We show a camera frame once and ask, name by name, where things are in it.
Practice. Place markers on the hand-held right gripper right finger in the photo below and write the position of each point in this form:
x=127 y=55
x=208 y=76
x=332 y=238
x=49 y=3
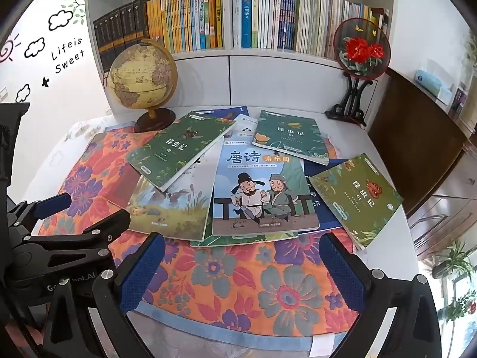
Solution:
x=343 y=272

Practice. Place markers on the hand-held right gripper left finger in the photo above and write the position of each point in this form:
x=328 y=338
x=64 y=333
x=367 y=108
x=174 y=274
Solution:
x=143 y=272

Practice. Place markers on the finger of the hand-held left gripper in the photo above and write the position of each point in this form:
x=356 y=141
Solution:
x=93 y=236
x=52 y=206

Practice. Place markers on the red poetry book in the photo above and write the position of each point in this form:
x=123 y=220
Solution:
x=125 y=190

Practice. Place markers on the navy blue deer cover book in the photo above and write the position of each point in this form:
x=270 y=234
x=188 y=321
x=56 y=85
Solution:
x=316 y=194

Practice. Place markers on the light blue cartoon poetry book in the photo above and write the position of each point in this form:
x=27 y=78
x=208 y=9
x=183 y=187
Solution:
x=261 y=179

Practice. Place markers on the dark green tulip cover book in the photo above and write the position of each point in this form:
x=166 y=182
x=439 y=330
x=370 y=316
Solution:
x=287 y=134

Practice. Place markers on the blue eagle cover book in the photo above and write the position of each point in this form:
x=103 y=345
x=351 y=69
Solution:
x=233 y=113

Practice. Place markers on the row of black books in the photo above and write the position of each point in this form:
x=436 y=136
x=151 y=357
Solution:
x=119 y=30

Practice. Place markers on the row of yellow books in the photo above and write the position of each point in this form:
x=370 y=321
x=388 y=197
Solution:
x=179 y=22

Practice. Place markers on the row of pale books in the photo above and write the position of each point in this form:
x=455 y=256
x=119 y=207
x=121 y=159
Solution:
x=298 y=22

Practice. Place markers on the green caterpillar cover book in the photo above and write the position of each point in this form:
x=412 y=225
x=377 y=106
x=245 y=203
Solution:
x=203 y=242

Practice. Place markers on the white nature scene book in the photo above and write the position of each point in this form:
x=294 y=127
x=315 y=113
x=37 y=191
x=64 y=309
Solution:
x=175 y=209

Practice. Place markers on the olive green insect cover book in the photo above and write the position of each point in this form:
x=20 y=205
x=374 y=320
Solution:
x=357 y=194

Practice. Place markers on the orange floral cloth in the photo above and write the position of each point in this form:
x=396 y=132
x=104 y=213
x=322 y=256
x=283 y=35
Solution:
x=238 y=268

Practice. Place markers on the green spider plant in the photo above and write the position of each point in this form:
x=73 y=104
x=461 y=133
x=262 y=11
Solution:
x=452 y=257

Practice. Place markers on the black outline cloud decal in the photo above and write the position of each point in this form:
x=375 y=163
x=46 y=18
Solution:
x=61 y=16
x=23 y=91
x=34 y=47

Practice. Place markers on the green beetle cover book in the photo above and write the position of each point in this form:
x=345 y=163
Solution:
x=175 y=149

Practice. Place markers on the red flowering potted plant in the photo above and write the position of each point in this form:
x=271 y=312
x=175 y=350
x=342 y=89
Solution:
x=465 y=307

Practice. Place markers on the brown wooden cabinet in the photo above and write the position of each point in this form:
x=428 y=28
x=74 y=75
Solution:
x=410 y=138

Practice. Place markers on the antique yellow globe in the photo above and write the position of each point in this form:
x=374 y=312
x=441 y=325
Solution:
x=138 y=78

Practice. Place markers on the small purple box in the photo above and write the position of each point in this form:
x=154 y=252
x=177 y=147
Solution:
x=461 y=99

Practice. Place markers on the round embroidered flower ornament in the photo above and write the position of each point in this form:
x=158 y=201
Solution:
x=359 y=50

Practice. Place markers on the tall leafy potted plant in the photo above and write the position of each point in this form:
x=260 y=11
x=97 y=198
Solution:
x=467 y=59

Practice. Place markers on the black bird wall decal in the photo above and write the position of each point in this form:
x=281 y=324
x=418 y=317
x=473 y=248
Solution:
x=45 y=81

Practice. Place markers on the sun wall decal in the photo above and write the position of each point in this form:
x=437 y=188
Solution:
x=8 y=50

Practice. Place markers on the green leaf wall decal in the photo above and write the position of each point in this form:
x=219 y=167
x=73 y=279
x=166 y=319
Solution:
x=79 y=5

